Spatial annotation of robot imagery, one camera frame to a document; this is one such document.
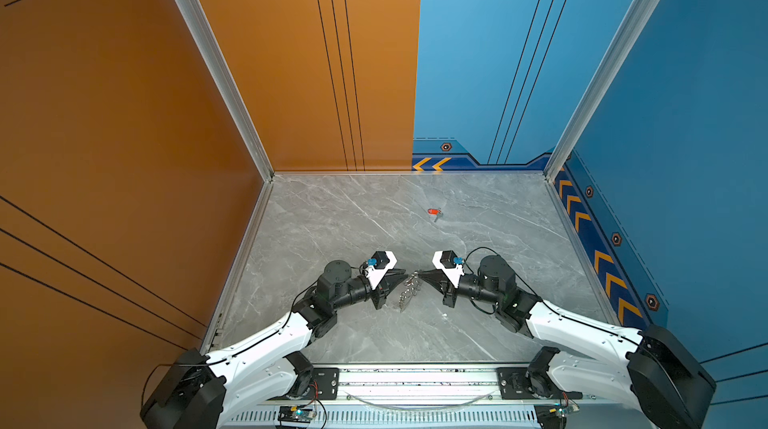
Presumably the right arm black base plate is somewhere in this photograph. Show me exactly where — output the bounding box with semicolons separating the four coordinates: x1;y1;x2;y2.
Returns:
495;366;583;400

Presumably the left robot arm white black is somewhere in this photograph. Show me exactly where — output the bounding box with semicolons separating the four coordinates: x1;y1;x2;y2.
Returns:
140;251;408;428

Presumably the green circuit board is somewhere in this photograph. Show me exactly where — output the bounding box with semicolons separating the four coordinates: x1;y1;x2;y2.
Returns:
277;406;317;428
534;402;580;429

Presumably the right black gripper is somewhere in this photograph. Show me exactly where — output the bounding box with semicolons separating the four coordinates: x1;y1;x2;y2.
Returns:
418;269;503;310

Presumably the red tag with grey key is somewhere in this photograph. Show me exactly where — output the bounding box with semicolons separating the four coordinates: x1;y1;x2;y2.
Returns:
427;208;443;222

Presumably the corner aluminium post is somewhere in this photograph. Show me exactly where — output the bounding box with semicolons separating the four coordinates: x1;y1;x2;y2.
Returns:
174;0;274;183
543;0;661;183

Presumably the right corner aluminium post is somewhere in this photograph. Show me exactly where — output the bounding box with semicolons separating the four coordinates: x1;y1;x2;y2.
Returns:
543;0;661;183

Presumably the right green circuit board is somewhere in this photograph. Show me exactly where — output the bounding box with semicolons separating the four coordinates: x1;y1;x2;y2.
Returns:
534;402;580;429

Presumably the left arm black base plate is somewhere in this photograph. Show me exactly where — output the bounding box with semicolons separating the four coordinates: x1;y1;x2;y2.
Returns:
271;367;340;402

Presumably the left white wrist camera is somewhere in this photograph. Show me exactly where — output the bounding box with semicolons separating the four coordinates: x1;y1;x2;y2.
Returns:
363;250;397;290

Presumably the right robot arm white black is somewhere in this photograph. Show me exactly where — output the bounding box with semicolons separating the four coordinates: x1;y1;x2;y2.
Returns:
418;251;716;428

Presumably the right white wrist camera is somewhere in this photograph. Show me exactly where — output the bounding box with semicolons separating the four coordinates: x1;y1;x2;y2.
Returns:
432;250;464;289

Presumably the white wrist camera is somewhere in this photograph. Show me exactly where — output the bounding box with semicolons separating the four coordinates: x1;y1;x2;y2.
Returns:
432;250;464;289
363;250;397;290

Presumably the aluminium front rail frame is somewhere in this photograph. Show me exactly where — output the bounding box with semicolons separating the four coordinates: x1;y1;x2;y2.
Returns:
221;363;653;428

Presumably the left corner aluminium post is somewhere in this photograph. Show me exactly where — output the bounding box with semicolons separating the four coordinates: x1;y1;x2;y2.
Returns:
174;0;274;183

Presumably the left green circuit board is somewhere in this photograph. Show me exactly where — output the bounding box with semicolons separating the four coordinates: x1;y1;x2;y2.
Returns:
277;406;317;428

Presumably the clear cable on rail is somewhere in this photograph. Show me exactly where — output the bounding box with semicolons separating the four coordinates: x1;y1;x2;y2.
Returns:
347;392;490;412

